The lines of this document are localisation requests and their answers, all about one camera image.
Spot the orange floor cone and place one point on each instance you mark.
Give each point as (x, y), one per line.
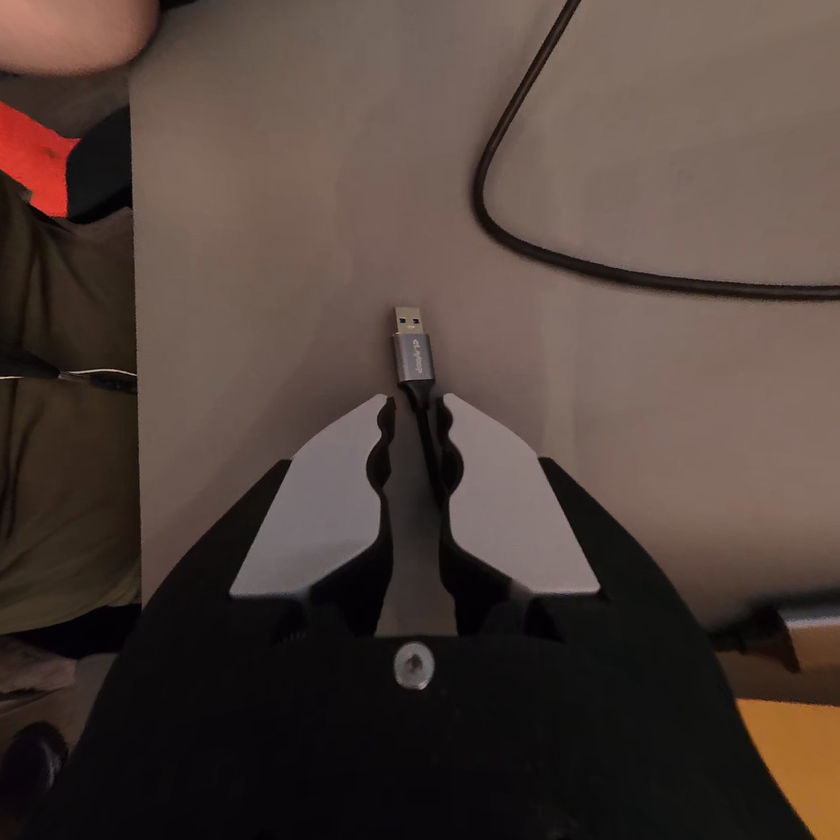
(33, 158)

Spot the black chair base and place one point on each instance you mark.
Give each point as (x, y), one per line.
(105, 164)

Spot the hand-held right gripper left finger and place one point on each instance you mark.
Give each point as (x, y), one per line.
(315, 519)

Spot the person's left forearm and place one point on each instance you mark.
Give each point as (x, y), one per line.
(66, 33)

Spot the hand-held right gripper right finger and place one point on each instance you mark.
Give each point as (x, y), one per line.
(525, 525)

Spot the yellow plastic bin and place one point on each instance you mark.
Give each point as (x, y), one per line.
(794, 768)

